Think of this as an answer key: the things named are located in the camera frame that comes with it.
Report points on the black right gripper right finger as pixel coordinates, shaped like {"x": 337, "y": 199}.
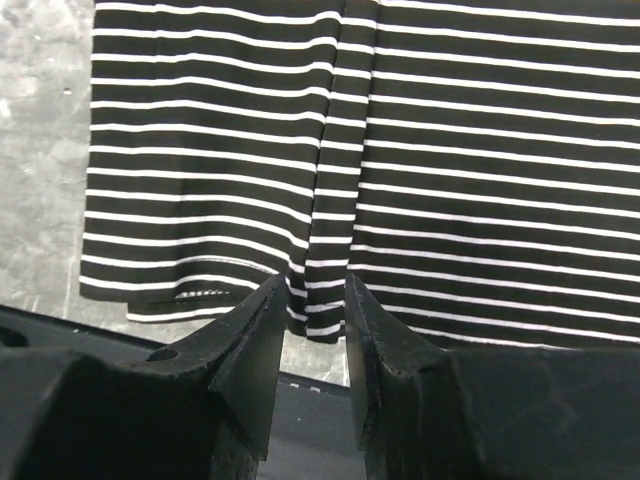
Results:
{"x": 486, "y": 412}

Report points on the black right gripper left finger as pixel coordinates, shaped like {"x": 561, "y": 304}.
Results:
{"x": 199, "y": 408}

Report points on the thin striped black tank top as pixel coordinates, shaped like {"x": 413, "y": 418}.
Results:
{"x": 474, "y": 163}

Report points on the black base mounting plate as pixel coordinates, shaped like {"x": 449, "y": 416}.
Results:
{"x": 311, "y": 434}

